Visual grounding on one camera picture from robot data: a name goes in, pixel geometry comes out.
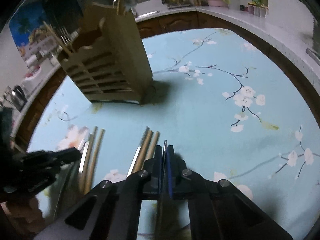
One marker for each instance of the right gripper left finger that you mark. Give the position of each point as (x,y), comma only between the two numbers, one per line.
(154,168)

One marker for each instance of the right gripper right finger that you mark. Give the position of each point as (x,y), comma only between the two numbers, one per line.
(174,167)

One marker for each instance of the wooden chopstick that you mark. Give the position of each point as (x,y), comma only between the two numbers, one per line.
(82,178)
(154,137)
(143,151)
(93,160)

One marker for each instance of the metal chopstick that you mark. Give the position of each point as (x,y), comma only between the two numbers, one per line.
(83,150)
(137,151)
(161,191)

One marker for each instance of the left hand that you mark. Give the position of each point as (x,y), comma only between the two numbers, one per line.
(26,216)

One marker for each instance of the floral light blue tablecloth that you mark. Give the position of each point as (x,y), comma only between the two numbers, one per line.
(227,110)

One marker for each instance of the wooden utensil caddy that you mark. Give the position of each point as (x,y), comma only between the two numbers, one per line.
(107,61)

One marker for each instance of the pink bowl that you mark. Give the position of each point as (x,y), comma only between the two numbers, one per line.
(217,3)

